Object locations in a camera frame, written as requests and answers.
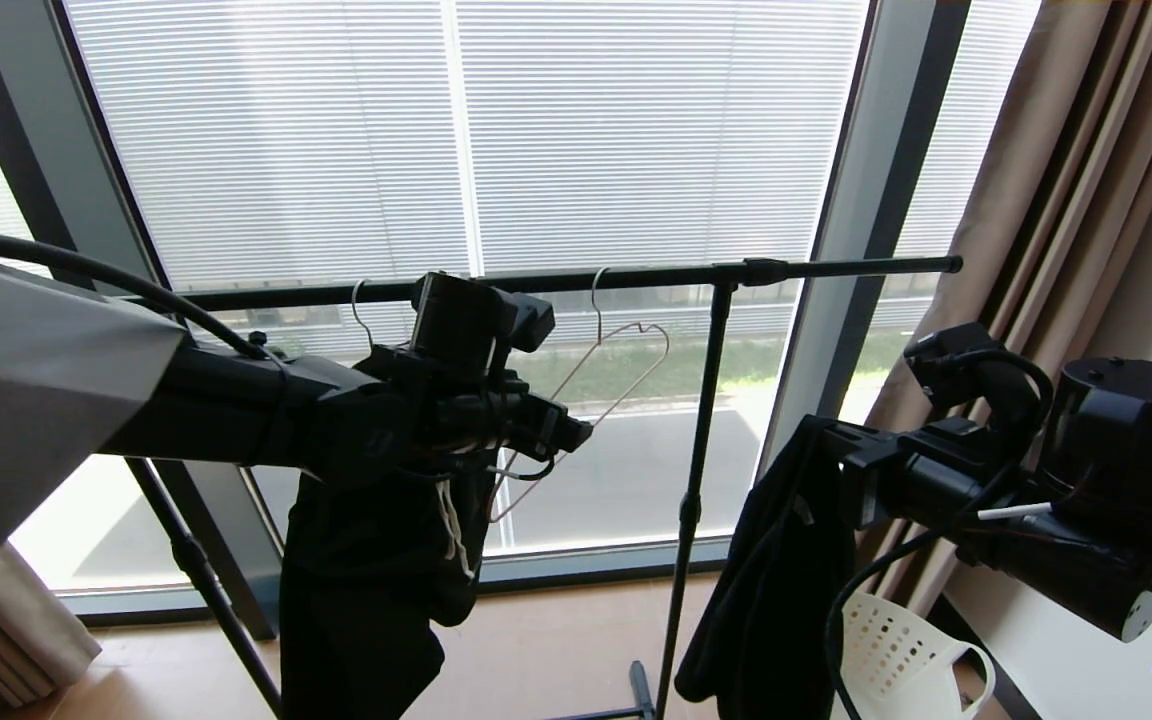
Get black shorts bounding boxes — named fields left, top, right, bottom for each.
left=278, top=465, right=499, bottom=720

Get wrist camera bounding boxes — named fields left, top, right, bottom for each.
left=902, top=320, right=999, bottom=408
left=409, top=270, right=557, bottom=383

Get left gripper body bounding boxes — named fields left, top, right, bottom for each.
left=434, top=390, right=594, bottom=463

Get pink clothes hanger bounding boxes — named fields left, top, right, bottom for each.
left=350, top=278, right=379, bottom=353
left=484, top=266, right=672, bottom=524

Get white laundry basket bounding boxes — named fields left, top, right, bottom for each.
left=839, top=590, right=997, bottom=720

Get black clothes rack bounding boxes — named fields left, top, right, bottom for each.
left=121, top=255, right=965, bottom=720

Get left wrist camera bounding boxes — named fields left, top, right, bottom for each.
left=409, top=270, right=557, bottom=383

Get black garment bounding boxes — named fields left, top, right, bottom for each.
left=674, top=413, right=859, bottom=720

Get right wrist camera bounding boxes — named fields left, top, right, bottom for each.
left=902, top=320, right=999, bottom=408

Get beige curtain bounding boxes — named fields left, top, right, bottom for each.
left=841, top=0, right=1152, bottom=616
left=0, top=545, right=104, bottom=713

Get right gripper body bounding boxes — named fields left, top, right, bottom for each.
left=819, top=418, right=989, bottom=533

